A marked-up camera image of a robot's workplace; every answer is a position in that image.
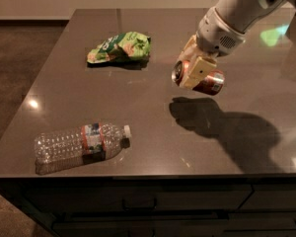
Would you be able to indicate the green chip bag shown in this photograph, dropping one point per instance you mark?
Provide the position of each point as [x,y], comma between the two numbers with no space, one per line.
[130,46]

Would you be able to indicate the clear plastic water bottle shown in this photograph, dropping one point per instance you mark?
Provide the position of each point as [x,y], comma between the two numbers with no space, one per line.
[100,139]

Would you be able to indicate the red coke can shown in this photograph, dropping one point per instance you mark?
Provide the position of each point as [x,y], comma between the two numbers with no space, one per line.
[210,85]

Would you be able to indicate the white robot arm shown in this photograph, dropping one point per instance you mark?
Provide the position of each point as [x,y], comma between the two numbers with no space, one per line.
[241,15]

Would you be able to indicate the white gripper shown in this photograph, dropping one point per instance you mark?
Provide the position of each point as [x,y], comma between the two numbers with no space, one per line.
[216,37]

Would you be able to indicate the dark drawer cabinet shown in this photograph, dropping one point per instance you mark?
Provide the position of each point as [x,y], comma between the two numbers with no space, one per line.
[90,207]

